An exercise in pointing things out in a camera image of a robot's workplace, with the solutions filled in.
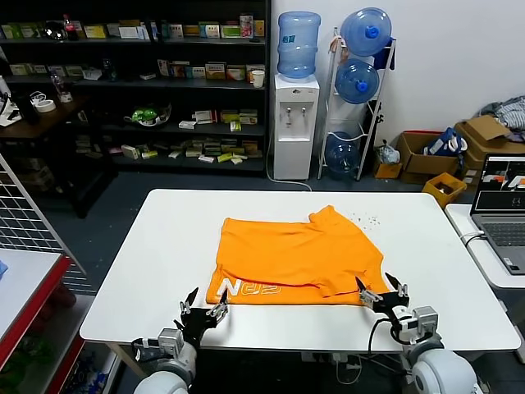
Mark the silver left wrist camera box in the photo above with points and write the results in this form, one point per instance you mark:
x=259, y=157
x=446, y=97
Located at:
x=170, y=340

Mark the grey laptop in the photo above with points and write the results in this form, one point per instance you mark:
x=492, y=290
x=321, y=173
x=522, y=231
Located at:
x=498, y=234

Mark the white open carton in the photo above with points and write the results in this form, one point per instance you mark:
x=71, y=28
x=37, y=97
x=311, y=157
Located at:
x=92, y=74

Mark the blue white medicine box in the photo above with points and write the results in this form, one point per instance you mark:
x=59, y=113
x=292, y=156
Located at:
x=195, y=72

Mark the white red medicine box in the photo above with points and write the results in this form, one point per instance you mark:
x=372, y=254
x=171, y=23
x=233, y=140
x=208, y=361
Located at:
x=204, y=117

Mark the large white table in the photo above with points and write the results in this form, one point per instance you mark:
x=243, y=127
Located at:
x=172, y=230

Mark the dark blue bottle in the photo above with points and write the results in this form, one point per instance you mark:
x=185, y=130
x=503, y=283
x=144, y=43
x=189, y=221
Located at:
x=109, y=70

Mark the yellow orange medicine box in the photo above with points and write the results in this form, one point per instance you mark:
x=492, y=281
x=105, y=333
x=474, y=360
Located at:
x=215, y=70

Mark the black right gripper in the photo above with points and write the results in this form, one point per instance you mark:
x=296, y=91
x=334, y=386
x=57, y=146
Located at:
x=395, y=312

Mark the red-edged white table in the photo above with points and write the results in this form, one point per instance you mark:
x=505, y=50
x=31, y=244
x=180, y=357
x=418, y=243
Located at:
x=24, y=279

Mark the large open cardboard box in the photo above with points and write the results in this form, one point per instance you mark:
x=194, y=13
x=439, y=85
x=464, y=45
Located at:
x=414, y=162

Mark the white water dispenser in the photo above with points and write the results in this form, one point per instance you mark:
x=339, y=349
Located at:
x=295, y=135

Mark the white paper cup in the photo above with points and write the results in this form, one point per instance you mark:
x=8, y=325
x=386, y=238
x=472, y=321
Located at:
x=257, y=79

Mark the tall brown cardboard box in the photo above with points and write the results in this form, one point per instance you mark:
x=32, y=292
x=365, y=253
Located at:
x=488, y=135

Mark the orange t-shirt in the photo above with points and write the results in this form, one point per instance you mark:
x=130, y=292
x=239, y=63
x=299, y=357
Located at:
x=295, y=254

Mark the black shelving unit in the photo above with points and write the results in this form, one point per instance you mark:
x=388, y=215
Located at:
x=205, y=84

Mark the clear plastic bag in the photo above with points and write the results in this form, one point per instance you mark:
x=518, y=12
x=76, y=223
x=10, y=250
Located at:
x=389, y=154

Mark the white tape roll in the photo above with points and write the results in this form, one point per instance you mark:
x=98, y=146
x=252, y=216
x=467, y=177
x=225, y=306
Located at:
x=45, y=106

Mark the blue shopping bag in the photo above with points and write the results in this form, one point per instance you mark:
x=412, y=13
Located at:
x=441, y=143

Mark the dark wooden desk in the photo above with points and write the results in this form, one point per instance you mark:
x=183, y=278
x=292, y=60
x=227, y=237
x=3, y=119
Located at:
x=45, y=121

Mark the black tripod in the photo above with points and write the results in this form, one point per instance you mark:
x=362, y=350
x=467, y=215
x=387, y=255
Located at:
x=379, y=119

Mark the cola bottle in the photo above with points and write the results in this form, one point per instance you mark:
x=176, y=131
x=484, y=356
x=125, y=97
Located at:
x=69, y=28

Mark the clear plastic bottle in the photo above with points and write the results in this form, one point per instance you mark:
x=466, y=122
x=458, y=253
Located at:
x=61, y=88

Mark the blue labelled water jug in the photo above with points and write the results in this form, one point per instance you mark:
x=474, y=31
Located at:
x=298, y=45

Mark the black flask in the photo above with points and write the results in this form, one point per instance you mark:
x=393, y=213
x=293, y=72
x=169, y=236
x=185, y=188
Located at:
x=29, y=108

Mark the shiny silver bowl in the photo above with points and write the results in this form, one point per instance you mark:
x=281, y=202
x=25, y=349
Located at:
x=54, y=30

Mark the pale green medicine box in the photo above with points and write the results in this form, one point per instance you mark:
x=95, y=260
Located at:
x=248, y=117

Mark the pink medicine box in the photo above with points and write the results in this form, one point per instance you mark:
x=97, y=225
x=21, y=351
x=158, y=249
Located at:
x=246, y=26

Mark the white power strip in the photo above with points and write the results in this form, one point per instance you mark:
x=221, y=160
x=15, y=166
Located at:
x=342, y=360

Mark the yellow plastic crate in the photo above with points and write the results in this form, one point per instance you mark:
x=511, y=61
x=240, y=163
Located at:
x=445, y=191

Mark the small cardboard box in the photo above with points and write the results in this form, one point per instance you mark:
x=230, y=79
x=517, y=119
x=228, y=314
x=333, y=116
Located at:
x=387, y=171

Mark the orange white medicine box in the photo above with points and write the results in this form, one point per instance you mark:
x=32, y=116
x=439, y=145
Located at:
x=236, y=73

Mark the flat white medicine box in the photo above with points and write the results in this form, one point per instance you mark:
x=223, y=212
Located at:
x=187, y=124

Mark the light blue cloth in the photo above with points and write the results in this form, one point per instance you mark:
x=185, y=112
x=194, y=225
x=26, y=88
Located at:
x=3, y=268

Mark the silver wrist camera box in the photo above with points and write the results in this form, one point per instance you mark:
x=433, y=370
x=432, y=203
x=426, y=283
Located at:
x=425, y=322
x=170, y=340

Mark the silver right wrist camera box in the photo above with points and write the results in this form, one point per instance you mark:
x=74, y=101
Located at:
x=425, y=322

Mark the green items in plastic bag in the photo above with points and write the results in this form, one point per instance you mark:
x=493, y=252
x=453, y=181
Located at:
x=145, y=115

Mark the pile of grey clothes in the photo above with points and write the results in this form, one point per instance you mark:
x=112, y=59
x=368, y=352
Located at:
x=512, y=115

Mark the small white table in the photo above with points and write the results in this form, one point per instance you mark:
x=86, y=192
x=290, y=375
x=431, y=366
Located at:
x=484, y=262

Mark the green white medicine box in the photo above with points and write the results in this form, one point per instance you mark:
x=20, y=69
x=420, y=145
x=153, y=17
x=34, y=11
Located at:
x=230, y=31

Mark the white metal jug rack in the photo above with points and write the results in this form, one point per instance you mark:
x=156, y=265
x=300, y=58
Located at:
x=365, y=156

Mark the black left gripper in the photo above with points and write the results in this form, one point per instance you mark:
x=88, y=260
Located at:
x=197, y=324

